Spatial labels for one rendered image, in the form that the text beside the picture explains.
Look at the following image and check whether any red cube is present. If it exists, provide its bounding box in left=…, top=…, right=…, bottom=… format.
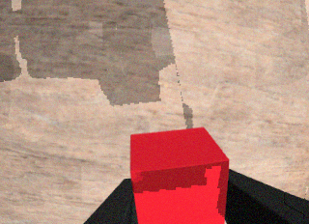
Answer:
left=130, top=127, right=229, bottom=224

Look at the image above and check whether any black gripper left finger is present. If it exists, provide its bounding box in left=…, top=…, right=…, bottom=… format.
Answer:
left=84, top=178, right=138, bottom=224

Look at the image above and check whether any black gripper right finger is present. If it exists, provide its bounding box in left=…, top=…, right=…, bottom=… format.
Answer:
left=225, top=169, right=309, bottom=224

